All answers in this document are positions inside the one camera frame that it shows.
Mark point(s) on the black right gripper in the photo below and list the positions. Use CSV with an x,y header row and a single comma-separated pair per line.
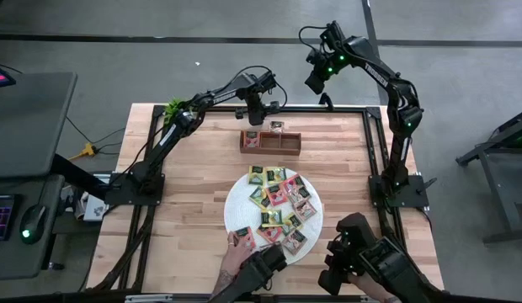
x,y
330,63

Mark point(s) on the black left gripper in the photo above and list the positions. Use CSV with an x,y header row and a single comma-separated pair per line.
x,y
257,105

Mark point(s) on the yellow-green tea bag packet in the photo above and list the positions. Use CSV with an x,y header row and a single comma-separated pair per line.
x,y
271,218
260,197
257,174

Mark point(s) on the yellow tea bag packet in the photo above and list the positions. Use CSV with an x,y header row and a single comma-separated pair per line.
x,y
292,221
275,174

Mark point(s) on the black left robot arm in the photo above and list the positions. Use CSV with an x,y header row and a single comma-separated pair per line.
x,y
219,97

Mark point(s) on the person's forearm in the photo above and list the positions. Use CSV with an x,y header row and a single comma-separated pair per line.
x,y
223,284

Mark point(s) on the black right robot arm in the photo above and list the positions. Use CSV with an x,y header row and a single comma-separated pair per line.
x,y
376,69

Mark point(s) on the wooden three-compartment box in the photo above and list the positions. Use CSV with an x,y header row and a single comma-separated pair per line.
x,y
282,142

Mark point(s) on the green plant in white pot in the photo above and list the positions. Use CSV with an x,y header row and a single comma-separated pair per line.
x,y
172,107

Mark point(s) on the white round woven placemat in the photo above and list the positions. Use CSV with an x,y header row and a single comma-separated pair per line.
x,y
238,206

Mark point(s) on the yellow power plug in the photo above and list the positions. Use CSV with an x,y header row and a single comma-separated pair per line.
x,y
89,149

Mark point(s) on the white adapter box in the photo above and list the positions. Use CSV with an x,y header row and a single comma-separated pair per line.
x,y
94,208

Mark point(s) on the black desk support strut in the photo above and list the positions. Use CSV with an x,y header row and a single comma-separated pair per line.
x,y
76,177

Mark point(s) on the black metal stand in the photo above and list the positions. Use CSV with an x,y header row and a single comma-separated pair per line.
x,y
504,198

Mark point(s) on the grey raised desk top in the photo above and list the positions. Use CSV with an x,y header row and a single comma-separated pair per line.
x,y
29,126

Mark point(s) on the black computer mouse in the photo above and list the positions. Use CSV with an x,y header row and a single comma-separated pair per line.
x,y
33,223

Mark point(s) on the screen with pink stripe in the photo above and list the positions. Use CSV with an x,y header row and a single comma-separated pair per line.
x,y
0,78

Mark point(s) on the backlit black keyboard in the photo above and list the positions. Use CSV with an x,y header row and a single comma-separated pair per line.
x,y
2,216

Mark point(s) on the dark grey desk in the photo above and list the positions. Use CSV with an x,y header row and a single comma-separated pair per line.
x,y
17,261

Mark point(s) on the black frame bracket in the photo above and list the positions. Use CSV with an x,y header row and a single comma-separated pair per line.
x,y
326,101

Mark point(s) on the black aluminium table frame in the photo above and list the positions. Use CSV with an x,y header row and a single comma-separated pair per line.
x,y
307,109

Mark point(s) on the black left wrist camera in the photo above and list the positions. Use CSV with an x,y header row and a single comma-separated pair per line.
x,y
265,80

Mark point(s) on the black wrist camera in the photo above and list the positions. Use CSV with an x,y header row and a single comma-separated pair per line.
x,y
334,33
265,80

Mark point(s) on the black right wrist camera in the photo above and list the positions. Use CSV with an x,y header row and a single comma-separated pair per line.
x,y
334,33

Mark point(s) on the silver aluminium bracket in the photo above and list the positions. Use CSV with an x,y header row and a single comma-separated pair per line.
x,y
147,298

